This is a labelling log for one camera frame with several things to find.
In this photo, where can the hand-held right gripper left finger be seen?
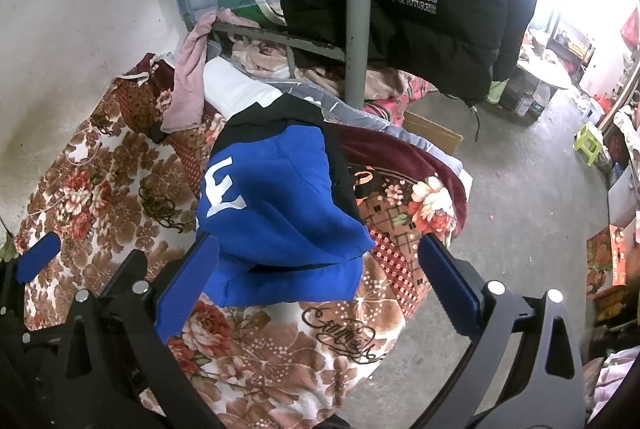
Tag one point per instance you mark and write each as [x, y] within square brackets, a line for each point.
[192, 279]

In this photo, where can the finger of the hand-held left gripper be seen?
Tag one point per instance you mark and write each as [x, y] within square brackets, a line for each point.
[125, 271]
[37, 256]

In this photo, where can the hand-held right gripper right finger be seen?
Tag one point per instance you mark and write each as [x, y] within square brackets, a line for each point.
[450, 284]

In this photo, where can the blue and black hooded jacket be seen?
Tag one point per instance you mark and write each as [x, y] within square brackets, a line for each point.
[285, 209]

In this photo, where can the brown floral blanket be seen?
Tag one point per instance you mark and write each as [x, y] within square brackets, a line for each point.
[125, 179]

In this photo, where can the small black object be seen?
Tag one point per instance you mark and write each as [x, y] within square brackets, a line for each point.
[158, 136]

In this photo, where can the cardboard box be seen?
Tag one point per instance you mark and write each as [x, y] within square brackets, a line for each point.
[435, 134]

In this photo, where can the orange box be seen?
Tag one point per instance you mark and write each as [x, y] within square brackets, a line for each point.
[605, 259]

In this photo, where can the grey quilt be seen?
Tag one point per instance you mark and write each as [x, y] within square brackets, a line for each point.
[400, 134]

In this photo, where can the green plastic stool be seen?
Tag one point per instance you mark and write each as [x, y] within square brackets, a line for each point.
[586, 144]

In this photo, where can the clear plastic bottle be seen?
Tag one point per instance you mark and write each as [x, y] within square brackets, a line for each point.
[532, 101]

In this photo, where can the pink cloth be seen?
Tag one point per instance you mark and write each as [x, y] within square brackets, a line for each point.
[190, 74]

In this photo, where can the round white table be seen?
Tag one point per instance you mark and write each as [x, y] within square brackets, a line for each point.
[545, 74]

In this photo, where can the beige floral bedding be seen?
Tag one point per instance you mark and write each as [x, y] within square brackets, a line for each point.
[260, 54]

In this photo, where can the black printed puffer jacket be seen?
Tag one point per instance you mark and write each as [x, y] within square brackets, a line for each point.
[440, 9]

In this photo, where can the grey metal bed frame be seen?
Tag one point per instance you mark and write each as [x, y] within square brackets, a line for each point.
[357, 49]

